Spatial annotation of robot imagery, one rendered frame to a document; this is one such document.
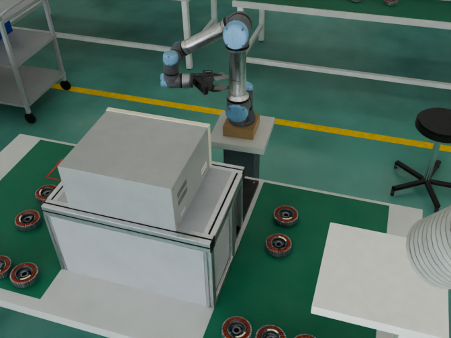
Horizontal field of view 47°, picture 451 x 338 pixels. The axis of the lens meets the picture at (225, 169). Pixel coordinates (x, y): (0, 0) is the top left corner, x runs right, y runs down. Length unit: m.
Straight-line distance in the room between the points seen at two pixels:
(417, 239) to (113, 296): 1.34
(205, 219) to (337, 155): 2.29
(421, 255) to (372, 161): 2.89
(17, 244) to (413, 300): 1.67
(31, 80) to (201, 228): 3.31
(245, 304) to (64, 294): 0.73
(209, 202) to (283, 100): 2.77
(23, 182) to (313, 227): 1.46
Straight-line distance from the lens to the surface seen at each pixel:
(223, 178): 2.04
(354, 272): 1.63
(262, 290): 2.13
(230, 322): 2.00
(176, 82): 2.68
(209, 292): 2.02
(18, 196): 2.72
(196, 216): 1.89
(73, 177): 1.89
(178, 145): 1.89
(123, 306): 2.13
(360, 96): 4.78
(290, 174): 3.80
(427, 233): 1.15
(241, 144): 2.83
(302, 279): 2.17
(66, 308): 2.18
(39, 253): 2.41
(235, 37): 2.44
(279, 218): 2.34
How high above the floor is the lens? 2.44
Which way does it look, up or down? 40 degrees down
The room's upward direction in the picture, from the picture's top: 1 degrees counter-clockwise
